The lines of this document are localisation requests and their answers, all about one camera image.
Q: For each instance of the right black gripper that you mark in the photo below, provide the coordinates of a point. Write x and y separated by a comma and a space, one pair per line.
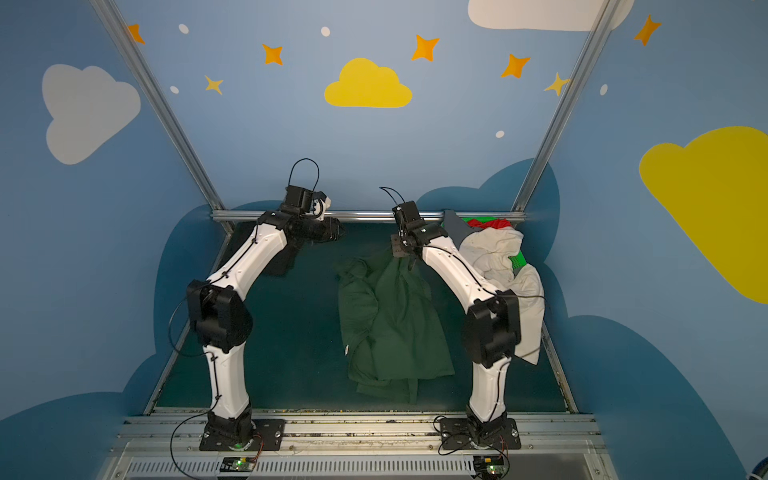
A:
401, 246

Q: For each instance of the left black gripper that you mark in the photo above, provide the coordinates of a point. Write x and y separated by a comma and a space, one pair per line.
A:
291, 253

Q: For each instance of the dark green t-shirt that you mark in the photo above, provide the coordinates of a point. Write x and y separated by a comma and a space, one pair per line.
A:
391, 331

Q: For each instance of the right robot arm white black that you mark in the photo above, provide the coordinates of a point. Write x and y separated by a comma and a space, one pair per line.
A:
491, 330

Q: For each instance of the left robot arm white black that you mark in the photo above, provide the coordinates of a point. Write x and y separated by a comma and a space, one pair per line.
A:
222, 322

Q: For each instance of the folded black t-shirt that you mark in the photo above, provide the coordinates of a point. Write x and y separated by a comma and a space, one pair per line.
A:
282, 258

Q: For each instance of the grey t-shirt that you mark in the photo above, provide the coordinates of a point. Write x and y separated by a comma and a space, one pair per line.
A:
456, 228

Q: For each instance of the white t-shirt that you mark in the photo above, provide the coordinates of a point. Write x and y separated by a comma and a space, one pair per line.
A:
488, 252

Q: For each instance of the red t-shirt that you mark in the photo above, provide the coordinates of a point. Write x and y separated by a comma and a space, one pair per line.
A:
489, 223

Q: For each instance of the bright green basket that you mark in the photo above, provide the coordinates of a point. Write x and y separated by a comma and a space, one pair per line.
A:
518, 261

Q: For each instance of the right controller board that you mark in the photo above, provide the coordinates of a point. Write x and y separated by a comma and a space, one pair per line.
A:
493, 467

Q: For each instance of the controller board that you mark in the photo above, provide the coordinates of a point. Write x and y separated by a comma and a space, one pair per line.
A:
244, 465
493, 467

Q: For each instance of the left controller board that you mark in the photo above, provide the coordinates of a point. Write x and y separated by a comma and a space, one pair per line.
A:
244, 465

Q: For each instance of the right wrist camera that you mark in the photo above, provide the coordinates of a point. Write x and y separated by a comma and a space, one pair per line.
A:
407, 216

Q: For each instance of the aluminium frame back rail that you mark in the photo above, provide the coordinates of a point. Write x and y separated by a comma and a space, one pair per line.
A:
366, 216

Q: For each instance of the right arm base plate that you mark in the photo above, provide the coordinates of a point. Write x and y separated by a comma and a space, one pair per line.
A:
510, 433

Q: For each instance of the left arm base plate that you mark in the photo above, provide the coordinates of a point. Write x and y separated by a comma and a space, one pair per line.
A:
270, 433

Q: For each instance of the aluminium front rail base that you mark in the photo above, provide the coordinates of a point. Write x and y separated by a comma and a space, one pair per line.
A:
358, 445

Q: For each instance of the aluminium frame right post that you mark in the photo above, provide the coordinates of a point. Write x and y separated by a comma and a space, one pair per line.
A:
583, 68

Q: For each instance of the aluminium frame post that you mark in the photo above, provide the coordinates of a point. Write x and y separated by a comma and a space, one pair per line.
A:
113, 22
583, 68

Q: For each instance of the aluminium frame left post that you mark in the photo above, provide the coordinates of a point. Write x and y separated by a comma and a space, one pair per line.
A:
113, 22

